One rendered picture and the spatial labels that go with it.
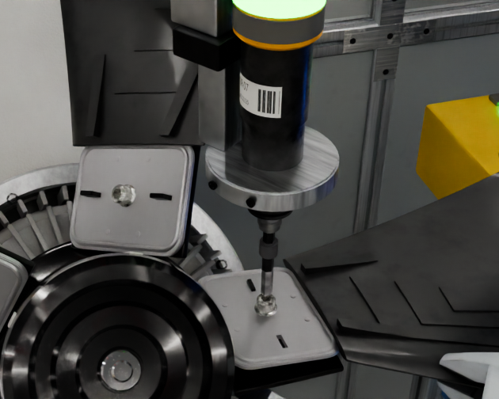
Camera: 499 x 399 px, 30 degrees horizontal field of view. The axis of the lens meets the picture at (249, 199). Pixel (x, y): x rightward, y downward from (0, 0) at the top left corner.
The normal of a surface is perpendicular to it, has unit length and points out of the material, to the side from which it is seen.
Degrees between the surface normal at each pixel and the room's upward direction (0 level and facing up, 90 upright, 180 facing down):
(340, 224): 90
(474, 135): 0
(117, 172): 53
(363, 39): 90
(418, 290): 6
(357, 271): 5
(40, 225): 45
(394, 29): 90
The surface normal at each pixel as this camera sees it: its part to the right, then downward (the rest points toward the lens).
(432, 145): -0.95, 0.17
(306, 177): 0.02, -0.80
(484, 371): -0.57, 0.56
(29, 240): 0.20, -0.15
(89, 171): -0.58, -0.16
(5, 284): -0.15, 0.63
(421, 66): 0.31, 0.57
